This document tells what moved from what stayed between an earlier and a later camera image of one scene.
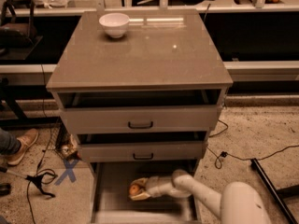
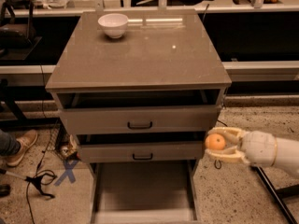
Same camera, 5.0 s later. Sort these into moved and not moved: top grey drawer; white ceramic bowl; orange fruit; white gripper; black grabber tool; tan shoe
Moved: orange fruit; white gripper
Not moved: tan shoe; top grey drawer; black grabber tool; white ceramic bowl
